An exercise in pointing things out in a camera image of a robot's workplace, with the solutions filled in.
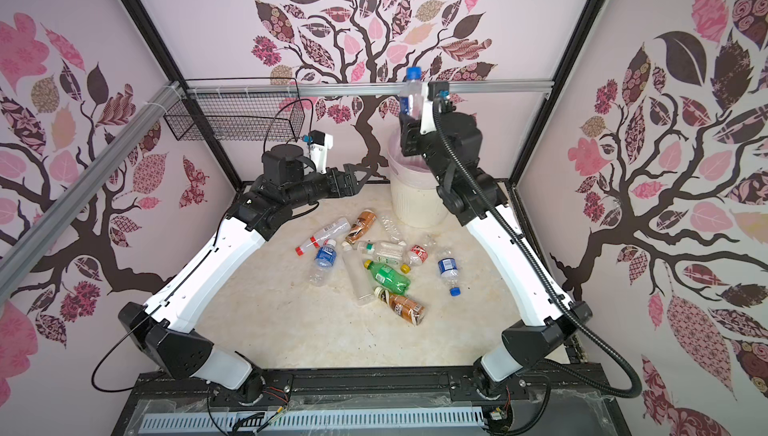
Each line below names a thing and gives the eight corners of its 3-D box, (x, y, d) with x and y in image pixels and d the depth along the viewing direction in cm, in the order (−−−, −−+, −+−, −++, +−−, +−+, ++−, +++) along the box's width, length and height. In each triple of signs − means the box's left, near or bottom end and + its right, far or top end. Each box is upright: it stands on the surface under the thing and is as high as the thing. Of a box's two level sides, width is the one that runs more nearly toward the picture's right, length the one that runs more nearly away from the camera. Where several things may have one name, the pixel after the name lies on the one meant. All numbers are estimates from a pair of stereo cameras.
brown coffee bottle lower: (371, 302, 90) (370, 294, 86) (379, 290, 93) (379, 281, 88) (416, 329, 85) (418, 322, 80) (423, 315, 88) (425, 308, 83)
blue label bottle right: (441, 296, 91) (443, 290, 87) (436, 253, 100) (437, 247, 97) (459, 296, 91) (462, 290, 87) (453, 253, 100) (455, 247, 97)
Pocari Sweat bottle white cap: (306, 282, 95) (302, 273, 90) (329, 245, 103) (326, 236, 99) (321, 287, 93) (318, 279, 89) (342, 250, 102) (340, 241, 98)
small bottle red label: (413, 268, 95) (414, 263, 92) (404, 257, 98) (404, 252, 95) (428, 258, 97) (429, 253, 95) (419, 248, 100) (419, 242, 97)
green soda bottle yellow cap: (361, 274, 94) (360, 268, 91) (370, 261, 97) (370, 255, 94) (402, 299, 89) (402, 294, 86) (411, 284, 92) (412, 279, 89)
